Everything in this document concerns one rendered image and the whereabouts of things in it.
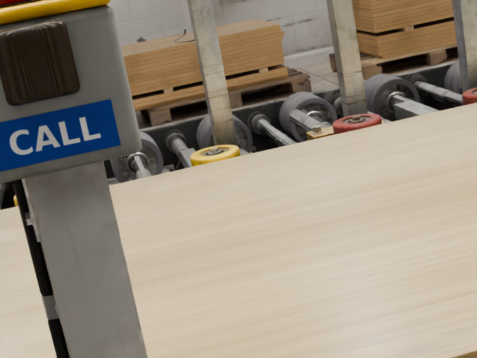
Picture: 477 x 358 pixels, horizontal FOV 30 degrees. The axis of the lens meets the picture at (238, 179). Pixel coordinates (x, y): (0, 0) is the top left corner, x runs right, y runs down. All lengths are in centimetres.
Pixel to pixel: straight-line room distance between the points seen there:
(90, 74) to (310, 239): 63
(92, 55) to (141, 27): 723
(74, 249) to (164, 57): 594
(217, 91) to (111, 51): 115
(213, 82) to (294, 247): 61
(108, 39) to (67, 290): 12
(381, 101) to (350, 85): 47
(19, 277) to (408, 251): 44
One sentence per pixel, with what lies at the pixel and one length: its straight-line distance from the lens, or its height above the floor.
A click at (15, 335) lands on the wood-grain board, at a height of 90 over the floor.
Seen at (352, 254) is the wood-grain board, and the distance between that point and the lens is 92.
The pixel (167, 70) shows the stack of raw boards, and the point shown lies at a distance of 635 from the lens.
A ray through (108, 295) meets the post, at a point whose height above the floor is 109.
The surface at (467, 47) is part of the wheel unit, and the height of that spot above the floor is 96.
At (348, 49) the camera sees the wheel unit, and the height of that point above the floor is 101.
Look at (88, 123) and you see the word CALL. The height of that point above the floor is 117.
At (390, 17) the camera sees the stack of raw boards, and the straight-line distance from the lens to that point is 670.
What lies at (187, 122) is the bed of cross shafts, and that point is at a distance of 205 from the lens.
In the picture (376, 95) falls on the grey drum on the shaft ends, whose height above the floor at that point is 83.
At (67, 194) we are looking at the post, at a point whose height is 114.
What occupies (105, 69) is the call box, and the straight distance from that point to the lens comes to 37.
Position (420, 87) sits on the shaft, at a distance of 214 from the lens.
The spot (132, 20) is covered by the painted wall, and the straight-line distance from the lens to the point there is 759.
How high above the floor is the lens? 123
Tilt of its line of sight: 15 degrees down
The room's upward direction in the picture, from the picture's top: 11 degrees counter-clockwise
